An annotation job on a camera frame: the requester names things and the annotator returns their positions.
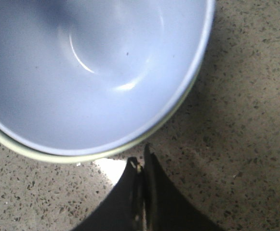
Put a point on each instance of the green bowl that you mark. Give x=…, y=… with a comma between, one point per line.
x=28, y=152

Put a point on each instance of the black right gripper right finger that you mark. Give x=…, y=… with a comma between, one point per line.
x=166, y=208

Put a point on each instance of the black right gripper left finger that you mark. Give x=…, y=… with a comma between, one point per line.
x=122, y=209

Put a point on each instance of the blue bowl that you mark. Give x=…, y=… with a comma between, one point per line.
x=85, y=77

